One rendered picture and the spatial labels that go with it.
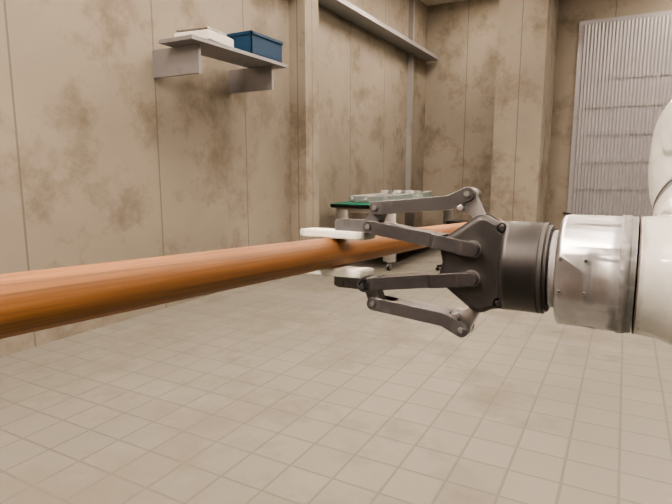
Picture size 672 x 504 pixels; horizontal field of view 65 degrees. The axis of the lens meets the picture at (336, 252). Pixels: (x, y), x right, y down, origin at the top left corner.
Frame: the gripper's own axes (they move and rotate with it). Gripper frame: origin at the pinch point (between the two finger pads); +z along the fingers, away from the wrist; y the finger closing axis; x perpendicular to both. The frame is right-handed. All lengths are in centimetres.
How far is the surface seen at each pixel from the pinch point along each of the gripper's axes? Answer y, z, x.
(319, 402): 102, 110, 186
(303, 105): -112, 310, 480
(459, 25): -329, 267, 943
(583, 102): -176, 50, 948
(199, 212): 10, 329, 330
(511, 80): -197, 146, 829
